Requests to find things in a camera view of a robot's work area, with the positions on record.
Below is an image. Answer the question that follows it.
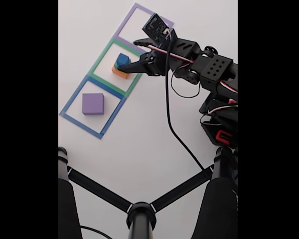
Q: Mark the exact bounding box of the green tape square frame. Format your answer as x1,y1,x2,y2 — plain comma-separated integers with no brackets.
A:
87,37,148,98

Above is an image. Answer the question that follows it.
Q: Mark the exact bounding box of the purple tape square frame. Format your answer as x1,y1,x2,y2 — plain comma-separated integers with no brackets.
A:
114,2,174,54

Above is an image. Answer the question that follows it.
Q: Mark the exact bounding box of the orange block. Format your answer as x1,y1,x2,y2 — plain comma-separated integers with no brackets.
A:
111,65,130,80

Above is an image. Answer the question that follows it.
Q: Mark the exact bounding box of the white red base servo wire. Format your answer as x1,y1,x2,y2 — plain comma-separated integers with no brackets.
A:
200,104,238,126

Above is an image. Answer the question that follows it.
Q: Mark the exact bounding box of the black tripod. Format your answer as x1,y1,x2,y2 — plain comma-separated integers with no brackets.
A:
58,146,238,239

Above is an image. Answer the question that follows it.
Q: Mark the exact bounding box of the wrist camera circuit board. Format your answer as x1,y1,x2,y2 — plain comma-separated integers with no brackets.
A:
142,12,174,48

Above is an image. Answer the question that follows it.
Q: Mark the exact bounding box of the thin black cable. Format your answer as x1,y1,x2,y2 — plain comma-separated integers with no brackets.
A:
80,225,113,239

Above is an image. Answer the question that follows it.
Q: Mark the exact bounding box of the blue tape square frame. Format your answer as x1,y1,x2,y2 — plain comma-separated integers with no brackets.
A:
59,76,127,140

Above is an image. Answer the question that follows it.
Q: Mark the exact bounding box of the large purple block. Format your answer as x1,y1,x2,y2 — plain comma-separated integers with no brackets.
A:
82,93,105,116

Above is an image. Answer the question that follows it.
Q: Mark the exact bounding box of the white red gripper servo wire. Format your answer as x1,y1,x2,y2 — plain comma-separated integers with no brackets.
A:
147,44,238,94

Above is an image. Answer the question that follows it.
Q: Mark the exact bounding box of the thick black camera cable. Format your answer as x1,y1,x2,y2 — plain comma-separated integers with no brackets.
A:
164,34,205,171

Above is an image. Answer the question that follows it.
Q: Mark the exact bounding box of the small blue cube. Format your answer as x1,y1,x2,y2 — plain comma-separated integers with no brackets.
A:
116,53,131,66

